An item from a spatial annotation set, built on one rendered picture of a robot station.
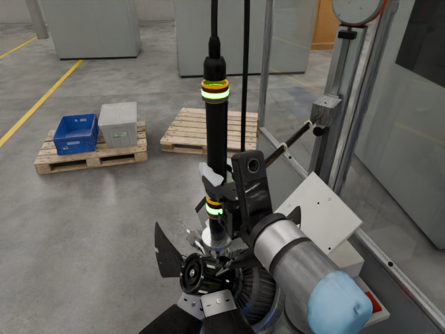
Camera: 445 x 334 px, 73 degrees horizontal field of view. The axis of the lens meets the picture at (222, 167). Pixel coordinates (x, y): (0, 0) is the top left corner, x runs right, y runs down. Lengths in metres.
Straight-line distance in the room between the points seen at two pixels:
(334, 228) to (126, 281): 1.82
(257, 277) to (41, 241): 2.33
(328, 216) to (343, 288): 0.63
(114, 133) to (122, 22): 4.43
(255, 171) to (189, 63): 5.77
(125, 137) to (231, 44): 3.25
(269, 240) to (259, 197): 0.07
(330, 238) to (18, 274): 2.41
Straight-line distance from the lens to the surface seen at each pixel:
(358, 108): 1.29
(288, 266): 0.41
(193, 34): 6.06
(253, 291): 0.98
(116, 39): 7.81
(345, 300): 0.38
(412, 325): 1.43
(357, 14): 1.10
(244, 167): 0.44
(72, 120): 4.25
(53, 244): 2.96
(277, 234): 0.43
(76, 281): 2.63
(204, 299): 0.92
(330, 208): 1.01
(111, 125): 3.56
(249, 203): 0.45
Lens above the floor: 1.98
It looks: 35 degrees down
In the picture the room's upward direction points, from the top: straight up
